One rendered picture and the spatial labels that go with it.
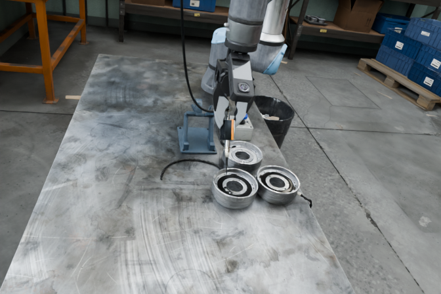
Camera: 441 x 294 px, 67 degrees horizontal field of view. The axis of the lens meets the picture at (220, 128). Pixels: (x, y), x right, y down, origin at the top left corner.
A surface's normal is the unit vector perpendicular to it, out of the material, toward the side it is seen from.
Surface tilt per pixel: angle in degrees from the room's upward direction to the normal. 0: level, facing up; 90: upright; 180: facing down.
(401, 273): 0
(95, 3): 90
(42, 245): 0
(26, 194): 0
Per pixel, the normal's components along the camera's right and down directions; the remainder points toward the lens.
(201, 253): 0.16, -0.85
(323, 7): 0.16, 0.53
